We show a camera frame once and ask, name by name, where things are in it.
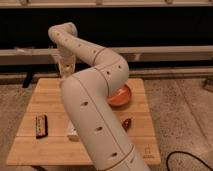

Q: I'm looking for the black cable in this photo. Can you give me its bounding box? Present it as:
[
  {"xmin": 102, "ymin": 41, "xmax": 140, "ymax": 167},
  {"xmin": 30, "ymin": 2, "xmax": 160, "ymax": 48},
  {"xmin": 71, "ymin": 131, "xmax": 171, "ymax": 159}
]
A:
[{"xmin": 165, "ymin": 150, "xmax": 213, "ymax": 171}]

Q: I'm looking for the red chili pepper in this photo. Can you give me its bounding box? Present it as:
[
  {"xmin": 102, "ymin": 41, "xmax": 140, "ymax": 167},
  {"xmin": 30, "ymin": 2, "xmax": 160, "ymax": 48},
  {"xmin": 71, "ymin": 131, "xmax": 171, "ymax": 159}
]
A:
[{"xmin": 122, "ymin": 118, "xmax": 132, "ymax": 131}]

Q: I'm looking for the dark snack bar packet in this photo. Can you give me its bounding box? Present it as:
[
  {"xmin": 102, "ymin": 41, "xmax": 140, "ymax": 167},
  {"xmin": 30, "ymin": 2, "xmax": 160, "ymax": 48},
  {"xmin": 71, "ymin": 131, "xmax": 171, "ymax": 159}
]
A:
[{"xmin": 36, "ymin": 115, "xmax": 48, "ymax": 139}]

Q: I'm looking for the white plastic bottle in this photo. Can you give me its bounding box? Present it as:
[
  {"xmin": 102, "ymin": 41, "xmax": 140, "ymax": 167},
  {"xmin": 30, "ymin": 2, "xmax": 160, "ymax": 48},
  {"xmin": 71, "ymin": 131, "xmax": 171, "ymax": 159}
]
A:
[{"xmin": 67, "ymin": 121, "xmax": 79, "ymax": 141}]

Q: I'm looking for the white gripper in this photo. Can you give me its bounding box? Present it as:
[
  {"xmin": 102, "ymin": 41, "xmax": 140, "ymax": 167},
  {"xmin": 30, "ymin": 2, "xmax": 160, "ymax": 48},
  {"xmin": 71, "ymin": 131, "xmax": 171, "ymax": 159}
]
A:
[{"xmin": 58, "ymin": 46, "xmax": 76, "ymax": 78}]

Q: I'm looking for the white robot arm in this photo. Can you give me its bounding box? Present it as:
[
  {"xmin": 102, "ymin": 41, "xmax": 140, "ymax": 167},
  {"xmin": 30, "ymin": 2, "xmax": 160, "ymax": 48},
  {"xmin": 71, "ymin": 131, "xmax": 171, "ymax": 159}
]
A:
[{"xmin": 48, "ymin": 23, "xmax": 150, "ymax": 171}]

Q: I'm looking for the orange bowl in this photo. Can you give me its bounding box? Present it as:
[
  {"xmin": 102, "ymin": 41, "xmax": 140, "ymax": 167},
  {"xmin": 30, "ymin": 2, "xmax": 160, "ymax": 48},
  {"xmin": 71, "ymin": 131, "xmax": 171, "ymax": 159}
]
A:
[{"xmin": 107, "ymin": 84, "xmax": 132, "ymax": 107}]

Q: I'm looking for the wooden table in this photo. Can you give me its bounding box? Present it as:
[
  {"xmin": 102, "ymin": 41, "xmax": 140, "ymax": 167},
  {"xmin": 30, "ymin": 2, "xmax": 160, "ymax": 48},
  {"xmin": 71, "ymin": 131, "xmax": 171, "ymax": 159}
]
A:
[{"xmin": 7, "ymin": 78, "xmax": 161, "ymax": 166}]

